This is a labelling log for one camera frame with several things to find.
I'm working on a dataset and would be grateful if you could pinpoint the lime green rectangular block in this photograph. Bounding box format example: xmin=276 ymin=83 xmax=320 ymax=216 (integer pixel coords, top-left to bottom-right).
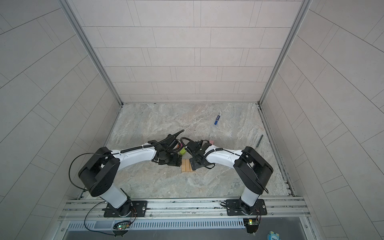
xmin=179 ymin=148 xmax=187 ymax=155

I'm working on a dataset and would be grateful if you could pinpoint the natural wood block 29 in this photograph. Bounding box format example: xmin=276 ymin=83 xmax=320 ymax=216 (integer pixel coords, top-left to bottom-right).
xmin=185 ymin=159 xmax=190 ymax=172

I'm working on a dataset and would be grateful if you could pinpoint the natural wood block 31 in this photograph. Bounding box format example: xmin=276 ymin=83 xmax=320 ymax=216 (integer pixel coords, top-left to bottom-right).
xmin=181 ymin=159 xmax=186 ymax=173

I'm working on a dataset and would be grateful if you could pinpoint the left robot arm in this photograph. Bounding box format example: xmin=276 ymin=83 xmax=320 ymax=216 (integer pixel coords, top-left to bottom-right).
xmin=78 ymin=131 xmax=183 ymax=217

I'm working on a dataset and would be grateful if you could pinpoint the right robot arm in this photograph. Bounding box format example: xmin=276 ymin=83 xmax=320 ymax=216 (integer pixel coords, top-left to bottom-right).
xmin=181 ymin=138 xmax=274 ymax=216

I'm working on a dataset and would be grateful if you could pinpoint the blue marker pen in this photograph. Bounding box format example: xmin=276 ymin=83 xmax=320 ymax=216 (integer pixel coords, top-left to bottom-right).
xmin=214 ymin=112 xmax=222 ymax=125

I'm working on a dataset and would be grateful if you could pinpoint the dark grey pen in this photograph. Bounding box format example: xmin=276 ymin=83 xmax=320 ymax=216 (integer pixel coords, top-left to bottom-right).
xmin=256 ymin=134 xmax=264 ymax=148

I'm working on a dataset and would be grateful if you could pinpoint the left circuit board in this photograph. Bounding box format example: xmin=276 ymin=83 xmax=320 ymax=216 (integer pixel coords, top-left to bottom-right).
xmin=113 ymin=221 xmax=132 ymax=231

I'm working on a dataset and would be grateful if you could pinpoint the circuit board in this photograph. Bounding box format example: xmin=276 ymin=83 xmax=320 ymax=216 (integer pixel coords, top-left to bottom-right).
xmin=113 ymin=221 xmax=132 ymax=231
xmin=243 ymin=219 xmax=260 ymax=234

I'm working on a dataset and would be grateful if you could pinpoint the right circuit board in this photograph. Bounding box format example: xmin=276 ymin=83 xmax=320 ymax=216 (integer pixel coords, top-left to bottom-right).
xmin=243 ymin=219 xmax=260 ymax=234

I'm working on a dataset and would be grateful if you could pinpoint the light blue object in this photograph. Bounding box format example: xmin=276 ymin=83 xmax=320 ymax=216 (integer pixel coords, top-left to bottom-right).
xmin=267 ymin=231 xmax=280 ymax=240

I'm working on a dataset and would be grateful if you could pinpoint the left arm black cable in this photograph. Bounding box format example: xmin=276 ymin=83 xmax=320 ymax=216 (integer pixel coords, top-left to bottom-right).
xmin=68 ymin=152 xmax=103 ymax=192

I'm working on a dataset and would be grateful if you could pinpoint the aluminium mounting rail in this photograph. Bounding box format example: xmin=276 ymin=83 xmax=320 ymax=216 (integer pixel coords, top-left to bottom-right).
xmin=59 ymin=196 xmax=311 ymax=221

